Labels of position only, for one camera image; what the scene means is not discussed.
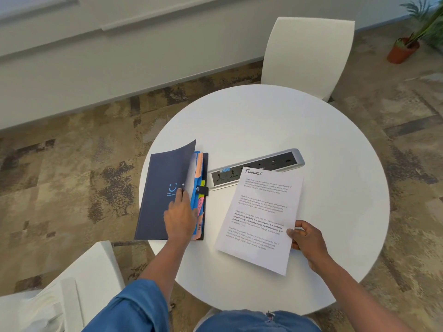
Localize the white plastic chair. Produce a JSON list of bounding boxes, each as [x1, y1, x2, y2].
[[260, 16, 356, 103], [0, 241, 126, 332]]

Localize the white printed paper sheet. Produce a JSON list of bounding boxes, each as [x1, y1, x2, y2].
[[215, 166, 305, 276]]

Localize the terracotta plant pot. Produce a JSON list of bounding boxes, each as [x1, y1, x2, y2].
[[386, 37, 421, 65]]

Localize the green potted plant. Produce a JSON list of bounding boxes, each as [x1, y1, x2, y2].
[[400, 0, 443, 49]]

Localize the blue jeans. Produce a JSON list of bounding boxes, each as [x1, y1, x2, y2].
[[195, 309, 322, 332]]

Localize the person's left hand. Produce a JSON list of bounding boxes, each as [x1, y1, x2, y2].
[[163, 189, 198, 241]]

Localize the navy blue document folder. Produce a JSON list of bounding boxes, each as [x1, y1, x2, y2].
[[134, 140, 210, 242]]

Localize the blue denim shirt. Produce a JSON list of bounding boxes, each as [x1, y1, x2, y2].
[[82, 279, 170, 332]]

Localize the silver table power socket box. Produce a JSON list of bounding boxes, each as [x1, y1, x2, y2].
[[207, 148, 306, 191]]

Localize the person's right forearm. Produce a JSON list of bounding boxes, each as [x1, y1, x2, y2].
[[308, 252, 422, 332]]

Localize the person's right hand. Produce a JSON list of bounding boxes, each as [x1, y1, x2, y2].
[[286, 220, 330, 272]]

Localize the person's left forearm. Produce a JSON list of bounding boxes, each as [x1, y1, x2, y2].
[[138, 237, 195, 295]]

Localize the stack of coloured tabbed dividers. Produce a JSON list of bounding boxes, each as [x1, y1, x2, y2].
[[189, 151, 207, 240]]

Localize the white wall board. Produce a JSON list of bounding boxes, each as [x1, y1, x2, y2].
[[0, 0, 239, 32]]

